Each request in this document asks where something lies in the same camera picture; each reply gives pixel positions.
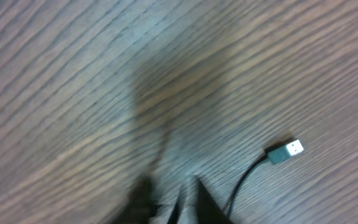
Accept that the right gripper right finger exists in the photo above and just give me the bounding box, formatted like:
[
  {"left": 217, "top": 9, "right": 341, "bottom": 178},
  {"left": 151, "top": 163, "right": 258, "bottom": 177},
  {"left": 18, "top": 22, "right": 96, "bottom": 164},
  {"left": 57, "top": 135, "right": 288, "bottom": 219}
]
[{"left": 195, "top": 177, "right": 233, "bottom": 224}]

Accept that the thin black USB cable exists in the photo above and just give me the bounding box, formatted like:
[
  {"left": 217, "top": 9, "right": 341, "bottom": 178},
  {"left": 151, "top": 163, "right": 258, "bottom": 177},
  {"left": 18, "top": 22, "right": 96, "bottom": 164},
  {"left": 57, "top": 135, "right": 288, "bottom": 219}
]
[{"left": 226, "top": 139, "right": 305, "bottom": 220}]

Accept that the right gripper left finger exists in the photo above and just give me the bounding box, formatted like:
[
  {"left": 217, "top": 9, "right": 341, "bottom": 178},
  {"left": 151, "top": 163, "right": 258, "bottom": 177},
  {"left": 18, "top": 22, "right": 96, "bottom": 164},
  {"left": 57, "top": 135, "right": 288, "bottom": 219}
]
[{"left": 112, "top": 176, "right": 159, "bottom": 224}]

